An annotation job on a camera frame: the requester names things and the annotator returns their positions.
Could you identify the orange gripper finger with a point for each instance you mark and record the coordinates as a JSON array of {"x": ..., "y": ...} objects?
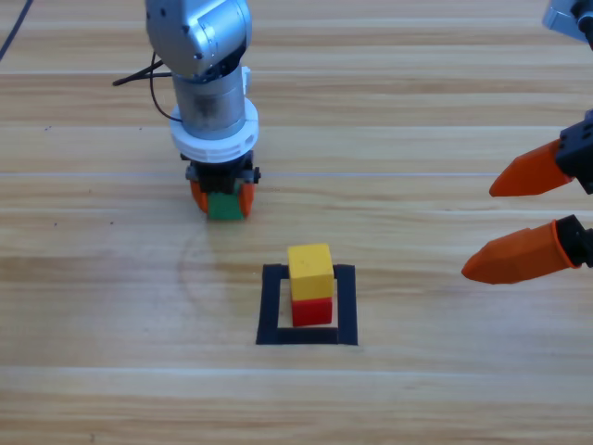
[
  {"x": 519, "y": 257},
  {"x": 533, "y": 174}
]

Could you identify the yellow wooden cube block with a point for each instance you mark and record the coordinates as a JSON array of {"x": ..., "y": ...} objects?
[{"x": 310, "y": 271}]

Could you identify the red wooden cube block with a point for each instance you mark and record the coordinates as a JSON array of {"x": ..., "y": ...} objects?
[{"x": 312, "y": 313}]

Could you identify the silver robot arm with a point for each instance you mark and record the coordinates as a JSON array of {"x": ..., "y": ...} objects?
[{"x": 199, "y": 37}]

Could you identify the black tape square outline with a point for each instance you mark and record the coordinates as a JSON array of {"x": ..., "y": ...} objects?
[{"x": 268, "y": 306}]

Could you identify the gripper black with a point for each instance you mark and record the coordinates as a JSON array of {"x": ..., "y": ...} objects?
[{"x": 218, "y": 178}]

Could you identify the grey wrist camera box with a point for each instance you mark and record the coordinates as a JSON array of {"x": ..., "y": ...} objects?
[{"x": 560, "y": 21}]

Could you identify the green wooden cube block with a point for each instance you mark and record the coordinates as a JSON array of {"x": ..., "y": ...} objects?
[{"x": 224, "y": 207}]

